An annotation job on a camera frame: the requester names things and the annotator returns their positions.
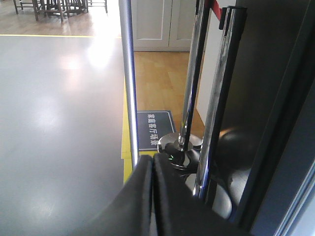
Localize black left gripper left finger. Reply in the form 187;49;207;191
70;155;153;236

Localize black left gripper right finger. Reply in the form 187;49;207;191
153;154;250;236

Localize fridge door with shelves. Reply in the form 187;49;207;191
216;0;315;236

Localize blue floor sign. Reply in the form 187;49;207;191
137;110;176;151

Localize white panel door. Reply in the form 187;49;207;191
131;0;196;52

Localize silver sign stand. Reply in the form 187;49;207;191
119;0;139;168

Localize wooden chairs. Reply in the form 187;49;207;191
13;0;108;22

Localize chrome stanchion post far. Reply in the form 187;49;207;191
157;0;214;173

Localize chrome stanchion post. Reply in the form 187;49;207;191
183;6;247;219
157;0;214;173

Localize chrome stanchion post near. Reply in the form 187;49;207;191
183;6;247;219

